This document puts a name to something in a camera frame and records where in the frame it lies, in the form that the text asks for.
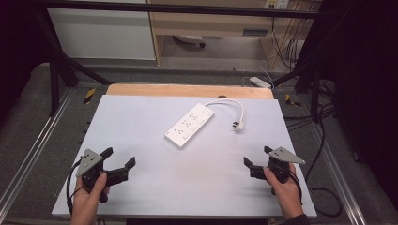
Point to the white cabinet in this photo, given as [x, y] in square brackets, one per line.
[100, 34]

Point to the white power plug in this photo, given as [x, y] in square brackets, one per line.
[239, 126]

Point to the person's left hand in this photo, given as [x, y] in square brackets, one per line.
[84, 203]

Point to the yellow black tape mark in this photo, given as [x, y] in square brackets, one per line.
[89, 96]

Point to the light wooden desk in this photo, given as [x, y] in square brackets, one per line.
[212, 23]

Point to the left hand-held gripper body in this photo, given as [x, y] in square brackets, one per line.
[89, 162]

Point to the person's right hand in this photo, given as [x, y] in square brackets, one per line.
[287, 197]

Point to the white floor power strip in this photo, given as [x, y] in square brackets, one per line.
[259, 82]

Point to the black metal frame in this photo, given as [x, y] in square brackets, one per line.
[175, 8]

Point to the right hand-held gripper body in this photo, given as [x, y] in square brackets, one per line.
[281, 156]

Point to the white wall socket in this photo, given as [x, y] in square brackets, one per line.
[276, 3]

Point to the wooden table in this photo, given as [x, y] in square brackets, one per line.
[187, 91]

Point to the black curtain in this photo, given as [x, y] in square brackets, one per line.
[17, 37]
[366, 93]

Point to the office chair base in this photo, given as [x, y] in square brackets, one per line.
[189, 39]

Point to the aluminium floor rail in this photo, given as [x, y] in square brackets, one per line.
[34, 146]
[338, 175]

